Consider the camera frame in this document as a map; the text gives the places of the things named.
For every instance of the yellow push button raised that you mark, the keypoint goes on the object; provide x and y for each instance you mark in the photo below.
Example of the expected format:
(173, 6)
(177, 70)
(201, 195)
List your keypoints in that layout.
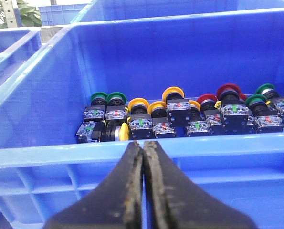
(178, 108)

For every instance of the green push button far left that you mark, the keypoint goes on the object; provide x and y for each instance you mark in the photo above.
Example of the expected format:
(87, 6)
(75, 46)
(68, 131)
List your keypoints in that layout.
(96, 110)

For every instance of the green potted plant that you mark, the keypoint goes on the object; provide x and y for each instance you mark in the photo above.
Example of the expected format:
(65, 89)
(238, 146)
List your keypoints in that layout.
(26, 15)

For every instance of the green push button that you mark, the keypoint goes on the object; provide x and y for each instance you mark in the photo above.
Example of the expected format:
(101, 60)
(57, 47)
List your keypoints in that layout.
(116, 112)
(273, 98)
(267, 120)
(96, 110)

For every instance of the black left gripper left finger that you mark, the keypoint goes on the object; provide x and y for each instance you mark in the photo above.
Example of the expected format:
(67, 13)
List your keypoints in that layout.
(116, 203)

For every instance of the small blue background crate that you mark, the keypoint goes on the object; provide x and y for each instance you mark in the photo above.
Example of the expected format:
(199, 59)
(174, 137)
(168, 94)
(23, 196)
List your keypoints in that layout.
(59, 14)

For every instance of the red push button front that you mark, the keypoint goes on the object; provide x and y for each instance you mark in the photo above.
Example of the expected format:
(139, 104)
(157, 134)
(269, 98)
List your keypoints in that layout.
(210, 113)

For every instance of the green push button rear right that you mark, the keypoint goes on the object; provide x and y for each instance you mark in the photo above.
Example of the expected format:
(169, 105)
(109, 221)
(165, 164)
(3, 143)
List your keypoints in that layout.
(273, 98)

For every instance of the yellow push button sideways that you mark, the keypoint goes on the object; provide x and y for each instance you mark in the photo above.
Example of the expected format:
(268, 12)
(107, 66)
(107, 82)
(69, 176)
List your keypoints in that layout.
(92, 132)

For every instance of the yellow push button upright left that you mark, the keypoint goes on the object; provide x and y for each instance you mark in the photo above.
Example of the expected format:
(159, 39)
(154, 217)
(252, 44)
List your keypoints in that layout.
(139, 121)

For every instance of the perforated metal post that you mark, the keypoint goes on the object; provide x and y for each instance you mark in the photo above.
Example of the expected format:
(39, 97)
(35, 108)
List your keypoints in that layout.
(9, 13)

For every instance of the yellow push button hidden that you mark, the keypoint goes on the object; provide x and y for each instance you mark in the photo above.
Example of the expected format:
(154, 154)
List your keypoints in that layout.
(197, 125)

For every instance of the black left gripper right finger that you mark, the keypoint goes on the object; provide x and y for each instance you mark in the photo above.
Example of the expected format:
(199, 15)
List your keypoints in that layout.
(175, 202)

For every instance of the blue plastic target crate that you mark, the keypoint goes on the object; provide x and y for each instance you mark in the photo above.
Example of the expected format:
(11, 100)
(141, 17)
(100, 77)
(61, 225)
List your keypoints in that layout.
(17, 45)

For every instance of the yellow push button middle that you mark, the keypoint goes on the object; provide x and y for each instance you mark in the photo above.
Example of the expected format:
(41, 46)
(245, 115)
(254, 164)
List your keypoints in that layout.
(161, 127)

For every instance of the blue plastic source crate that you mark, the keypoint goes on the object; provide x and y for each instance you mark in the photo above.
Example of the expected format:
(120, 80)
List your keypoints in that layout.
(44, 170)

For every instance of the blue crate behind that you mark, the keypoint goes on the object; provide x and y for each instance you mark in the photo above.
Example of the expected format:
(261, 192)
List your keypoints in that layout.
(110, 10)

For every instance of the green push button front right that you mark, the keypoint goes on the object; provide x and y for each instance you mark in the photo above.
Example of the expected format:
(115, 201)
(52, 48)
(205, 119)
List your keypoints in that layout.
(267, 120)

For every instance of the red push button raised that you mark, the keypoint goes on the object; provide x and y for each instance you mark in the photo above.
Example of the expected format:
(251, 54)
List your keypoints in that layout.
(233, 112)

